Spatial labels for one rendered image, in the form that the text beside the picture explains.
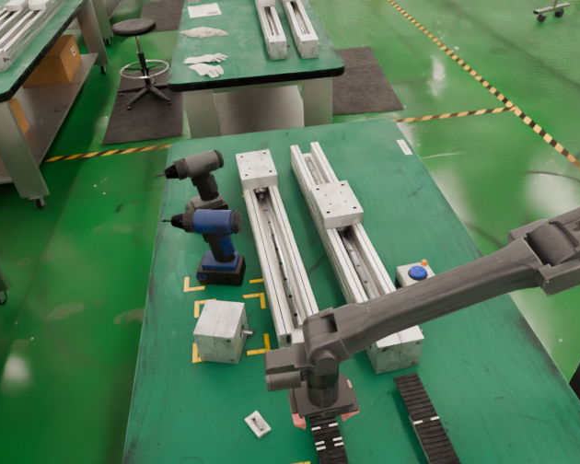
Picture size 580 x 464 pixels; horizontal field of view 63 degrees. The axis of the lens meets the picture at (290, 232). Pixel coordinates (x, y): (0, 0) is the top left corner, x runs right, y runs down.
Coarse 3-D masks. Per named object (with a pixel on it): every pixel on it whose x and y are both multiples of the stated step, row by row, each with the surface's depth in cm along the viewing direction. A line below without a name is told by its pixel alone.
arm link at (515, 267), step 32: (512, 256) 70; (416, 288) 73; (448, 288) 71; (480, 288) 71; (512, 288) 71; (544, 288) 67; (320, 320) 77; (352, 320) 74; (384, 320) 73; (416, 320) 74; (352, 352) 75
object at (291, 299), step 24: (264, 192) 152; (264, 216) 140; (264, 240) 127; (288, 240) 127; (264, 264) 120; (288, 264) 126; (288, 288) 117; (288, 312) 113; (312, 312) 107; (288, 336) 107
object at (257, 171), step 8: (256, 152) 156; (264, 152) 156; (240, 160) 153; (248, 160) 152; (256, 160) 152; (264, 160) 152; (272, 160) 152; (240, 168) 149; (248, 168) 149; (256, 168) 148; (264, 168) 148; (272, 168) 148; (240, 176) 146; (248, 176) 145; (256, 176) 145; (264, 176) 145; (272, 176) 145; (248, 184) 145; (256, 184) 146; (264, 184) 147; (272, 184) 147; (256, 192) 150
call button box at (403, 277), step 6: (414, 264) 121; (420, 264) 121; (402, 270) 119; (408, 270) 119; (426, 270) 119; (396, 276) 122; (402, 276) 118; (408, 276) 118; (426, 276) 117; (396, 282) 123; (402, 282) 118; (408, 282) 116; (414, 282) 116; (396, 288) 120
